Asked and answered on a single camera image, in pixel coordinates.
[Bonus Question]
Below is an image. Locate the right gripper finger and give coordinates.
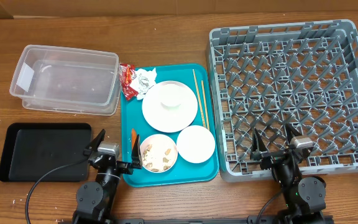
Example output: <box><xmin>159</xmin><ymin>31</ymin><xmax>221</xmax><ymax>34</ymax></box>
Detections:
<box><xmin>251</xmin><ymin>128</ymin><xmax>268</xmax><ymax>154</ymax></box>
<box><xmin>285</xmin><ymin>123</ymin><xmax>302</xmax><ymax>146</ymax></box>

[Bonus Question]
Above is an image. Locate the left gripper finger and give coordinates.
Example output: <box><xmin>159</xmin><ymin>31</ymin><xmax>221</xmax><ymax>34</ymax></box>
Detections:
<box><xmin>83</xmin><ymin>129</ymin><xmax>106</xmax><ymax>156</ymax></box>
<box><xmin>131</xmin><ymin>135</ymin><xmax>142</xmax><ymax>169</ymax></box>

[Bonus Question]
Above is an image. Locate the bowl with food scraps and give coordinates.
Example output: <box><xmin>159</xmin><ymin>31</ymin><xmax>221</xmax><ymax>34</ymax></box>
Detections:
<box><xmin>140</xmin><ymin>134</ymin><xmax>178</xmax><ymax>173</ymax></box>

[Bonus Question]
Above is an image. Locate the large pink plate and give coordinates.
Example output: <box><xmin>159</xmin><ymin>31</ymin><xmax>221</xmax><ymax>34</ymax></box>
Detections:
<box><xmin>142</xmin><ymin>81</ymin><xmax>198</xmax><ymax>133</ymax></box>

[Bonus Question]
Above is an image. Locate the white cup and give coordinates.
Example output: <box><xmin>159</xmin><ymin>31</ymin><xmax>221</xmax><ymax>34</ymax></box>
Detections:
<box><xmin>160</xmin><ymin>92</ymin><xmax>182</xmax><ymax>108</ymax></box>

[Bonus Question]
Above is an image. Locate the wooden chopstick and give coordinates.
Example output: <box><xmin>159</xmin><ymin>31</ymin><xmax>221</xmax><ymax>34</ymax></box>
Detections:
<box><xmin>201</xmin><ymin>80</ymin><xmax>210</xmax><ymax>130</ymax></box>
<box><xmin>192</xmin><ymin>69</ymin><xmax>206</xmax><ymax>128</ymax></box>

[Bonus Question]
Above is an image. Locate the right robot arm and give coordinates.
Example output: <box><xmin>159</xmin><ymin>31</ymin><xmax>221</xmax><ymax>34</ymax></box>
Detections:
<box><xmin>250</xmin><ymin>124</ymin><xmax>333</xmax><ymax>223</ymax></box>

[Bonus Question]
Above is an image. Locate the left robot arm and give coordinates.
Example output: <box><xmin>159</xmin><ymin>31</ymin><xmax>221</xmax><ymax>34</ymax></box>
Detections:
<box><xmin>71</xmin><ymin>130</ymin><xmax>142</xmax><ymax>224</ymax></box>

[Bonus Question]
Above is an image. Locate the grey dishwasher rack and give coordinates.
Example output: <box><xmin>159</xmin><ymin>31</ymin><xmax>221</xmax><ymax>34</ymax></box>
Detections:
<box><xmin>208</xmin><ymin>20</ymin><xmax>358</xmax><ymax>182</ymax></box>

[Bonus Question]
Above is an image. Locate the orange carrot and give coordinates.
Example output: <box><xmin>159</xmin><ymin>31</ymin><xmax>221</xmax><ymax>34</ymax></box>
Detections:
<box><xmin>131</xmin><ymin>128</ymin><xmax>137</xmax><ymax>149</ymax></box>

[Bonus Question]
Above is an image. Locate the teal serving tray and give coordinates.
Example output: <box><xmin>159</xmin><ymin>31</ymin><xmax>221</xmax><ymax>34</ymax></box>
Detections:
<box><xmin>121</xmin><ymin>63</ymin><xmax>219</xmax><ymax>187</ymax></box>

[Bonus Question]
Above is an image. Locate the black plastic tray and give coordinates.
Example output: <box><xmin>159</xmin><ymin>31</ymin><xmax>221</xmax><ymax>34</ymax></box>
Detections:
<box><xmin>0</xmin><ymin>123</ymin><xmax>93</xmax><ymax>182</ymax></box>

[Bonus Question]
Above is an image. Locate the crumpled white napkin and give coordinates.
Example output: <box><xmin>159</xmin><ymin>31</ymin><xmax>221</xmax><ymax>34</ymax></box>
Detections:
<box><xmin>130</xmin><ymin>68</ymin><xmax>157</xmax><ymax>100</ymax></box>

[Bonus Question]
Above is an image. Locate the clear plastic bin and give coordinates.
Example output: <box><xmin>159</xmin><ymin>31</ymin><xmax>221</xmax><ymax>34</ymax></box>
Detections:
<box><xmin>9</xmin><ymin>45</ymin><xmax>121</xmax><ymax>116</ymax></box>

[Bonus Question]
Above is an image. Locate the red snack wrapper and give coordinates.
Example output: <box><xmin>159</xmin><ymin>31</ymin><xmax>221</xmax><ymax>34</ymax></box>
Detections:
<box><xmin>119</xmin><ymin>63</ymin><xmax>138</xmax><ymax>101</ymax></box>

